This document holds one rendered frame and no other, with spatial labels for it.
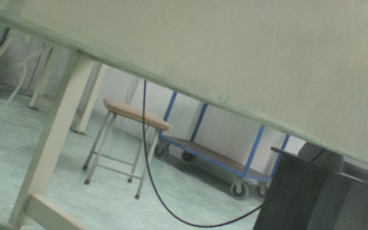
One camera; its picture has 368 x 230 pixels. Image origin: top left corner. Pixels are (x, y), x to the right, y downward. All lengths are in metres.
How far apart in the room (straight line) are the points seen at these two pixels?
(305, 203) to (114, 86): 4.39
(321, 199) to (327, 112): 1.34
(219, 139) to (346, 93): 4.48
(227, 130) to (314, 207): 3.19
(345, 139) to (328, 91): 0.04
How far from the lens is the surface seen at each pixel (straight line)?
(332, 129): 0.18
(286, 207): 1.53
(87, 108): 4.13
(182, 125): 4.89
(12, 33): 5.21
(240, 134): 4.54
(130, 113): 2.51
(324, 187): 1.49
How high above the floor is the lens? 0.66
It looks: 3 degrees down
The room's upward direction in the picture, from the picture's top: 21 degrees clockwise
